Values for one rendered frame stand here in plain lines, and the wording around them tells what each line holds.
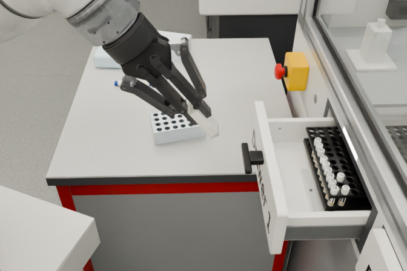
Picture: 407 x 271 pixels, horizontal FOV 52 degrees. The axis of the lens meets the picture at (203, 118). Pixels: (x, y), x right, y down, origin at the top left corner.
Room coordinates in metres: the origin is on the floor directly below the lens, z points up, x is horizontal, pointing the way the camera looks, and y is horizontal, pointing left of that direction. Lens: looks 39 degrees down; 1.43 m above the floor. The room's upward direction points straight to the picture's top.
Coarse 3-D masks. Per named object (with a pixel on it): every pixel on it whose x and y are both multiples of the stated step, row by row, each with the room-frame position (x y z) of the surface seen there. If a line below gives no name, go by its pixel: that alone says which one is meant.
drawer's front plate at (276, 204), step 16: (256, 112) 0.65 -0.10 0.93; (256, 128) 0.63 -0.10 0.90; (256, 144) 0.61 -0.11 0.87; (272, 144) 0.55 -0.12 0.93; (272, 160) 0.51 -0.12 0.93; (272, 176) 0.47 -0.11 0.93; (272, 192) 0.45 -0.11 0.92; (272, 208) 0.43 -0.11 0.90; (272, 224) 0.42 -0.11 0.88; (272, 240) 0.40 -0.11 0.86
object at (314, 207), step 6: (300, 174) 0.56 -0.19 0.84; (306, 174) 0.55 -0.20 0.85; (306, 180) 0.54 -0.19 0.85; (306, 186) 0.52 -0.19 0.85; (312, 186) 0.52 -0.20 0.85; (306, 192) 0.51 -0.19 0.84; (312, 192) 0.51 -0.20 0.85; (312, 198) 0.50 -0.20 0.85; (312, 204) 0.48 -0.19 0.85; (318, 204) 0.48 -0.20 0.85; (312, 210) 0.47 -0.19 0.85; (318, 210) 0.47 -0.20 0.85
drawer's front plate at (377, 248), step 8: (376, 232) 0.37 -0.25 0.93; (384, 232) 0.37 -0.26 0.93; (368, 240) 0.37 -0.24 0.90; (376, 240) 0.35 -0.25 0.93; (384, 240) 0.35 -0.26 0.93; (368, 248) 0.36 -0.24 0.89; (376, 248) 0.35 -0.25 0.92; (384, 248) 0.34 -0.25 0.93; (360, 256) 0.37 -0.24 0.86; (368, 256) 0.36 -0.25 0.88; (376, 256) 0.34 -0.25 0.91; (384, 256) 0.33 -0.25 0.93; (392, 256) 0.33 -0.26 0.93; (360, 264) 0.36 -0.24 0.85; (376, 264) 0.33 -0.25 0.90; (384, 264) 0.32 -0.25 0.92; (392, 264) 0.31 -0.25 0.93
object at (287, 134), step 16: (272, 128) 0.66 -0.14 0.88; (288, 128) 0.66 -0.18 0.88; (304, 128) 0.66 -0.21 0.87; (288, 144) 0.65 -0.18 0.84; (288, 160) 0.60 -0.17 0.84; (304, 160) 0.60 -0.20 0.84; (288, 176) 0.56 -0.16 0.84; (288, 192) 0.52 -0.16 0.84; (304, 192) 0.52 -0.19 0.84; (288, 208) 0.48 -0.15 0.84; (304, 208) 0.48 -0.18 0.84; (320, 208) 0.48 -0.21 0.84; (288, 224) 0.42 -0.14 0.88; (304, 224) 0.42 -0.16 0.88; (320, 224) 0.42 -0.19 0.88; (336, 224) 0.42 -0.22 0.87; (352, 224) 0.42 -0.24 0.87
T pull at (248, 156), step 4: (244, 144) 0.57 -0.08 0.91; (244, 148) 0.56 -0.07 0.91; (244, 152) 0.55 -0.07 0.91; (248, 152) 0.55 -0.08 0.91; (252, 152) 0.55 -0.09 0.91; (256, 152) 0.55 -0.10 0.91; (260, 152) 0.55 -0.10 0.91; (244, 156) 0.54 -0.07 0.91; (248, 156) 0.54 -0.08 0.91; (252, 156) 0.54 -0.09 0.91; (256, 156) 0.54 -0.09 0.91; (260, 156) 0.54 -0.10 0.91; (244, 160) 0.53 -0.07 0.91; (248, 160) 0.53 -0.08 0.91; (252, 160) 0.53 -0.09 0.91; (256, 160) 0.53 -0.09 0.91; (260, 160) 0.53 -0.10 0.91; (244, 164) 0.52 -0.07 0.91; (248, 164) 0.52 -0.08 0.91; (252, 164) 0.53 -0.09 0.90; (256, 164) 0.53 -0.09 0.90; (260, 164) 0.53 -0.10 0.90; (244, 168) 0.52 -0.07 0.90; (248, 168) 0.51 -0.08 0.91; (248, 172) 0.50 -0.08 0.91
